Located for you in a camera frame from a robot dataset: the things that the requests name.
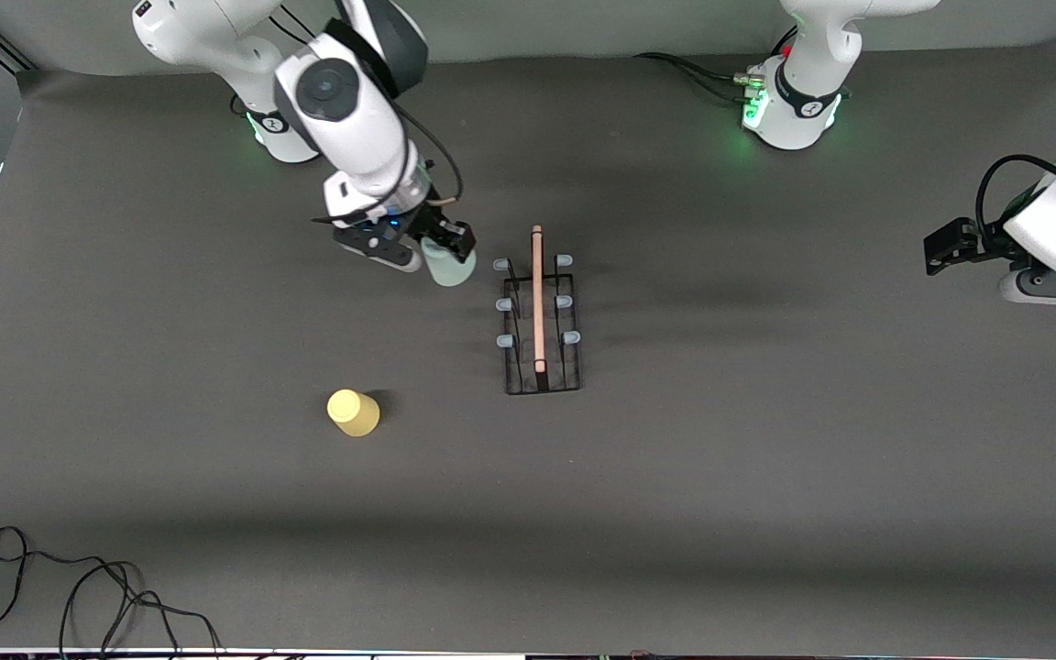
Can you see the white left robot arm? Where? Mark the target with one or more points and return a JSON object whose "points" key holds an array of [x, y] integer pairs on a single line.
{"points": [[803, 92]]}

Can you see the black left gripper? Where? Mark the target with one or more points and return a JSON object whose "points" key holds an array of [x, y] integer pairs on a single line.
{"points": [[984, 243]]}

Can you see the pale green plastic cup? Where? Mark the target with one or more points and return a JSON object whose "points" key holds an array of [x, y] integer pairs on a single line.
{"points": [[447, 268]]}

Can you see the yellow plastic cup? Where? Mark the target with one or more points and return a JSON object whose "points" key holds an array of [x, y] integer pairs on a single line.
{"points": [[353, 412]]}

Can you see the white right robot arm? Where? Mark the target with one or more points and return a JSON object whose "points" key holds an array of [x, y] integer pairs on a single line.
{"points": [[345, 119]]}

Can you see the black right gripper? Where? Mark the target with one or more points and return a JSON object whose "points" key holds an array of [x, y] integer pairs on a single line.
{"points": [[424, 224]]}

